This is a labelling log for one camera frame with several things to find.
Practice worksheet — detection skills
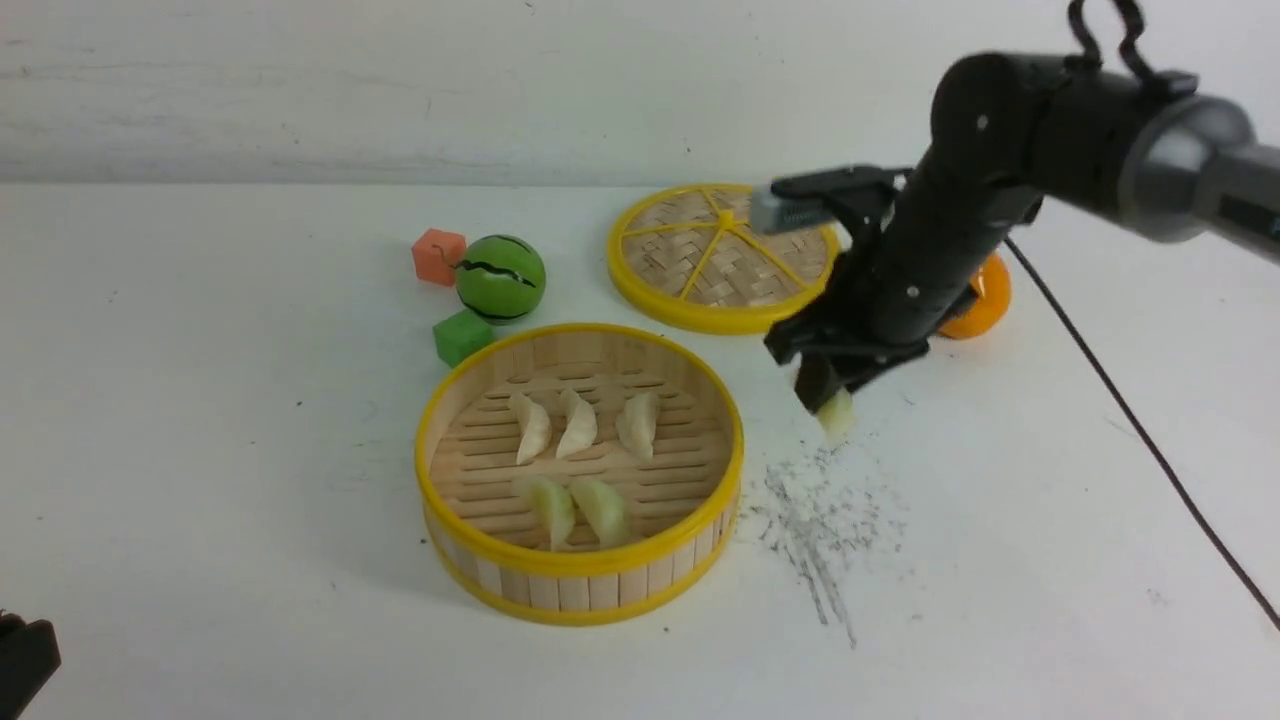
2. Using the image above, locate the pale yellow dumpling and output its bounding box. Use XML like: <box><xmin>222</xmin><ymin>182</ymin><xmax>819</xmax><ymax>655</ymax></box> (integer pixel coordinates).
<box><xmin>570</xmin><ymin>478</ymin><xmax>632</xmax><ymax>550</ymax></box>

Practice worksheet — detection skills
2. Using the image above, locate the orange foam cube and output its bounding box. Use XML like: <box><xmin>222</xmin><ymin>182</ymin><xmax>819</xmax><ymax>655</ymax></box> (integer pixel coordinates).
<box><xmin>411</xmin><ymin>228</ymin><xmax>468</xmax><ymax>287</ymax></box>

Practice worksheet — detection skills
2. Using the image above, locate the green foam cube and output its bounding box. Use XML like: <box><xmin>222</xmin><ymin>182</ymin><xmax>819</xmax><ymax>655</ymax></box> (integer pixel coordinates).
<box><xmin>431</xmin><ymin>309</ymin><xmax>495</xmax><ymax>368</ymax></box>

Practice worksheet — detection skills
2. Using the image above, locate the woven steamer lid yellow rim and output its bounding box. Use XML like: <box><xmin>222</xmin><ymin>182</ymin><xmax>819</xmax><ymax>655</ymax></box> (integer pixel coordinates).
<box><xmin>605</xmin><ymin>184</ymin><xmax>841</xmax><ymax>334</ymax></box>

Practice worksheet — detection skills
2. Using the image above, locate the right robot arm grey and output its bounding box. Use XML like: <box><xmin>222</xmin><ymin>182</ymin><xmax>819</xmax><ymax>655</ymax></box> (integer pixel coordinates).
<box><xmin>749</xmin><ymin>53</ymin><xmax>1279</xmax><ymax>413</ymax></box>

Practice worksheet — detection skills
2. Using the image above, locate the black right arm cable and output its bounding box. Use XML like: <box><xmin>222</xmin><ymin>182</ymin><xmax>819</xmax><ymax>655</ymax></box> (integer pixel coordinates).
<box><xmin>1004</xmin><ymin>0</ymin><xmax>1280</xmax><ymax>633</ymax></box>

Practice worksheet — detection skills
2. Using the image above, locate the orange toy pear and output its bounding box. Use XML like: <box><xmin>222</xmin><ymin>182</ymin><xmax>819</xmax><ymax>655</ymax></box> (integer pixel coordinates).
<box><xmin>938</xmin><ymin>252</ymin><xmax>1012</xmax><ymax>340</ymax></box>

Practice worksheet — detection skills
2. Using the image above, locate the white dumpling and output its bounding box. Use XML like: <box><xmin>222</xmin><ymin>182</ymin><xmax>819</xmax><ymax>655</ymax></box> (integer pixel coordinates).
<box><xmin>556</xmin><ymin>388</ymin><xmax>598</xmax><ymax>459</ymax></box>
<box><xmin>614</xmin><ymin>392</ymin><xmax>660</xmax><ymax>461</ymax></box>
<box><xmin>508</xmin><ymin>392</ymin><xmax>552</xmax><ymax>466</ymax></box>

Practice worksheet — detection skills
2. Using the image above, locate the pale green dumpling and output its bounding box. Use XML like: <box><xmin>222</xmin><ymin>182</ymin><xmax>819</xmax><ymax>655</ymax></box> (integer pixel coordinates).
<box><xmin>512</xmin><ymin>477</ymin><xmax>576</xmax><ymax>552</ymax></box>
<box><xmin>814</xmin><ymin>389</ymin><xmax>856</xmax><ymax>447</ymax></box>

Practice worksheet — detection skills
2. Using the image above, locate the bamboo steamer tray yellow rim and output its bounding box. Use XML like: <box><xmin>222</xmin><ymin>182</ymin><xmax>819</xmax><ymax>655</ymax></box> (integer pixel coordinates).
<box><xmin>415</xmin><ymin>323</ymin><xmax>745</xmax><ymax>626</ymax></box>

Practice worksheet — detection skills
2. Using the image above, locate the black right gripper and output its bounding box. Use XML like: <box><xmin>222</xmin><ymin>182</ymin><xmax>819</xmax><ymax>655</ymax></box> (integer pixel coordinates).
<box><xmin>764</xmin><ymin>53</ymin><xmax>1161</xmax><ymax>413</ymax></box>

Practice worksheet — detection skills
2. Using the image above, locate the green toy watermelon ball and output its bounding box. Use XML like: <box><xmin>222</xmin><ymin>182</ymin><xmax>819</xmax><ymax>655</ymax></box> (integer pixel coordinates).
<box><xmin>454</xmin><ymin>234</ymin><xmax>547</xmax><ymax>325</ymax></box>

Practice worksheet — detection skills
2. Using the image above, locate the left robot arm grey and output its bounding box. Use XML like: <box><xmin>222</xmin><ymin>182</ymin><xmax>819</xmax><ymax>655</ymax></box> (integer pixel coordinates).
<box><xmin>0</xmin><ymin>612</ymin><xmax>61</xmax><ymax>719</ymax></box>

